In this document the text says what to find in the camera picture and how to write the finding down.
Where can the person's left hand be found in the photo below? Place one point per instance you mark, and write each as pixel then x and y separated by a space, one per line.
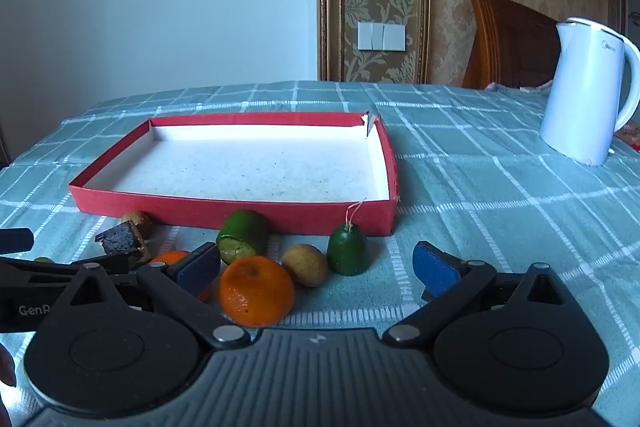
pixel 6 367

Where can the brown wooden headboard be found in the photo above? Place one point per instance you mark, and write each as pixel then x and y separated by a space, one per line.
pixel 510 42

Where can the green cucumber piece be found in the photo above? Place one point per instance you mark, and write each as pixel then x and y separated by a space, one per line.
pixel 245 229

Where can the green checked sheet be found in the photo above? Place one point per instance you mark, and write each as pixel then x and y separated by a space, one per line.
pixel 500 207

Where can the red cardboard tray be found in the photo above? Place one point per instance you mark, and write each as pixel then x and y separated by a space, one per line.
pixel 250 167

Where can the white wall switch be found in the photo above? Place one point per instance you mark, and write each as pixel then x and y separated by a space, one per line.
pixel 381 36

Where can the pink patterned cloth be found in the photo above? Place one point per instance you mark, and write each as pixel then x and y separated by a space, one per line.
pixel 631 134

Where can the white electric kettle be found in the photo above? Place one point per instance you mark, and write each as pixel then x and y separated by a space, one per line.
pixel 580 97

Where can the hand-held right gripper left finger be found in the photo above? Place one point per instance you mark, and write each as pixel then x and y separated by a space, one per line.
pixel 200 268

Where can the dark wooden frame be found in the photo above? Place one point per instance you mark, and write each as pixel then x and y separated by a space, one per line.
pixel 4 147

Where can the orange tangerine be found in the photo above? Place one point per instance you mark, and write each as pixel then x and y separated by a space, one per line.
pixel 172 257
pixel 257 292

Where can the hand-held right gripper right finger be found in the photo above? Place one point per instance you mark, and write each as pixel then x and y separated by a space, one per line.
pixel 435 269

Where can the dark square block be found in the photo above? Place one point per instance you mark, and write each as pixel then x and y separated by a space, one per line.
pixel 120 238

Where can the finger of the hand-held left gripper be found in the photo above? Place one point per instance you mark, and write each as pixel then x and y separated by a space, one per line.
pixel 17 239
pixel 50 270

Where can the dark green avocado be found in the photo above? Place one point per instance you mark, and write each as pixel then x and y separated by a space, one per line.
pixel 347 249

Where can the small brown kiwi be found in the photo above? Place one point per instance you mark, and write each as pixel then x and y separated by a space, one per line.
pixel 305 264
pixel 139 221

